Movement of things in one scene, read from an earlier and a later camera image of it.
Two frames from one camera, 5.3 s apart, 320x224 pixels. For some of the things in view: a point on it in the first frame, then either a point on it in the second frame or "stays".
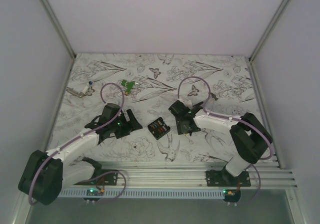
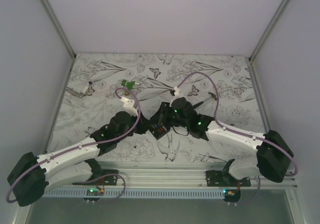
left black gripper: x=129 y=126 -> x=143 y=125
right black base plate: x=224 y=178 stays
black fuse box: x=158 y=128 stays
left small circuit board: x=95 y=192 stays
